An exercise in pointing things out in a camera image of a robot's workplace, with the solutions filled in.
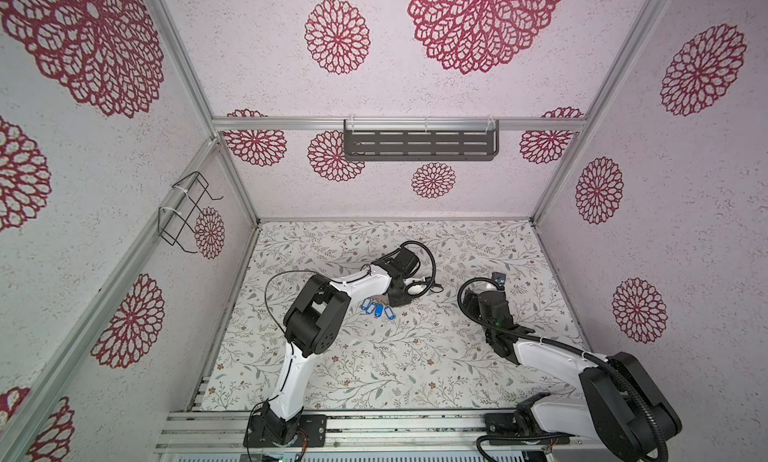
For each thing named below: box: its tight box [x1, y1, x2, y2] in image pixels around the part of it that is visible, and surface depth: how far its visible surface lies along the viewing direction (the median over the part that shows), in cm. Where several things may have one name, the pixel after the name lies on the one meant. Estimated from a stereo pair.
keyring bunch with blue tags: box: [360, 294, 396, 320], surface depth 98 cm
